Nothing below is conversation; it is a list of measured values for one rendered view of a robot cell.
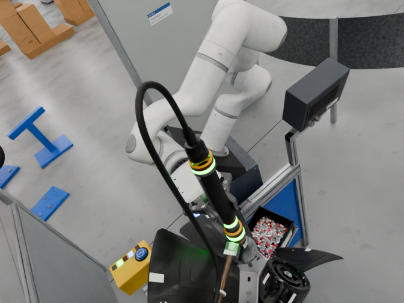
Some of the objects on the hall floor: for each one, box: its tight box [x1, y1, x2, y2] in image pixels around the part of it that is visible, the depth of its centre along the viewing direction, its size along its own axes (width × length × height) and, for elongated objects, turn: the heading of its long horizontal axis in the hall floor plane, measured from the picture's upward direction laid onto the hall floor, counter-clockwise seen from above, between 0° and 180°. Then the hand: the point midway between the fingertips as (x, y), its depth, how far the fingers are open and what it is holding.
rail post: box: [293, 173, 310, 247], centre depth 174 cm, size 4×4×78 cm
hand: (222, 207), depth 61 cm, fingers closed on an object, 4 cm apart
